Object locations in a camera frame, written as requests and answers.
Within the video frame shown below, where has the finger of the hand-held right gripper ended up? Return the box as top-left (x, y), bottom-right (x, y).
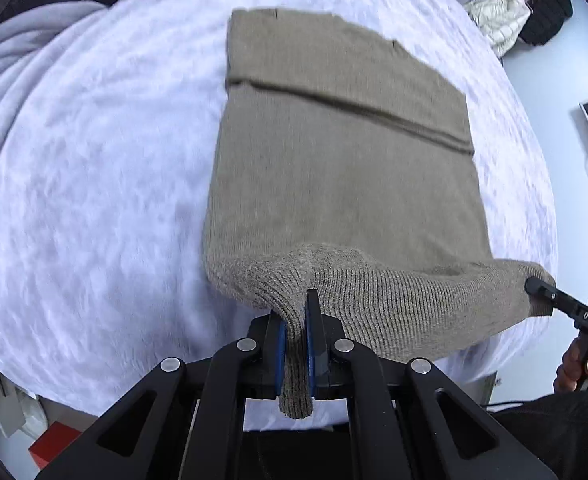
top-left (524, 277), bottom-right (577, 317)

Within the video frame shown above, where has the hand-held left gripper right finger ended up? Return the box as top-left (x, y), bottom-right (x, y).
top-left (304, 289), bottom-right (560, 480)

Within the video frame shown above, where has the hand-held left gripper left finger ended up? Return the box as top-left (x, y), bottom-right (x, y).
top-left (36, 310), bottom-right (289, 480)

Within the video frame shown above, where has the brown knit sweater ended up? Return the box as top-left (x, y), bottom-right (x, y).
top-left (203, 7), bottom-right (557, 420)

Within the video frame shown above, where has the person's right forearm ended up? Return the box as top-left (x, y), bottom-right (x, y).
top-left (488, 382), bottom-right (588, 480)

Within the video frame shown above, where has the person's right hand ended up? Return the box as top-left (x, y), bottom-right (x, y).
top-left (553, 336), bottom-right (588, 394)

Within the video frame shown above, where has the red box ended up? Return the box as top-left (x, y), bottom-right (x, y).
top-left (28, 422), bottom-right (82, 469)

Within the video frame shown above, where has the lavender fleece blanket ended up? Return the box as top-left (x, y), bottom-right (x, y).
top-left (0, 0), bottom-right (559, 435)

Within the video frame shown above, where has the white puffer jacket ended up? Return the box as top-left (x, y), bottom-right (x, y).
top-left (464, 0), bottom-right (533, 59)

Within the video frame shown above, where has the black hanging garment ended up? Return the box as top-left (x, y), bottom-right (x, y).
top-left (519, 0), bottom-right (574, 47)

